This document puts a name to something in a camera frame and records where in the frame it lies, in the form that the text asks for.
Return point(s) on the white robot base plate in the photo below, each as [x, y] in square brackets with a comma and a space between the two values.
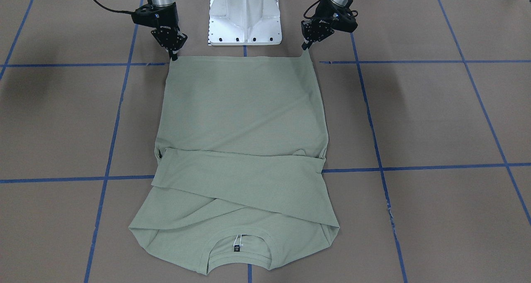
[244, 22]

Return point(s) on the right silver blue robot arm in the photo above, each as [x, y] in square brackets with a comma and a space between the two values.
[163, 3]

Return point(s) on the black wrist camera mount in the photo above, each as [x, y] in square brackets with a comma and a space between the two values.
[344, 20]
[147, 16]

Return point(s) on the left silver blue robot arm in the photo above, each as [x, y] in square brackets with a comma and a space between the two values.
[327, 8]

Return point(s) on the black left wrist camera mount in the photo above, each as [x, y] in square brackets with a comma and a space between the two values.
[344, 20]

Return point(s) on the olive green long-sleeve shirt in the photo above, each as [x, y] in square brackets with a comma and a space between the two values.
[240, 150]

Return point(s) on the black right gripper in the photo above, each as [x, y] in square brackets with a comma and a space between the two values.
[166, 22]

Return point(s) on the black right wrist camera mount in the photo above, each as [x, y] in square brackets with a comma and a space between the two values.
[147, 16]

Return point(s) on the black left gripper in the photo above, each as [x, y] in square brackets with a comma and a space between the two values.
[323, 15]

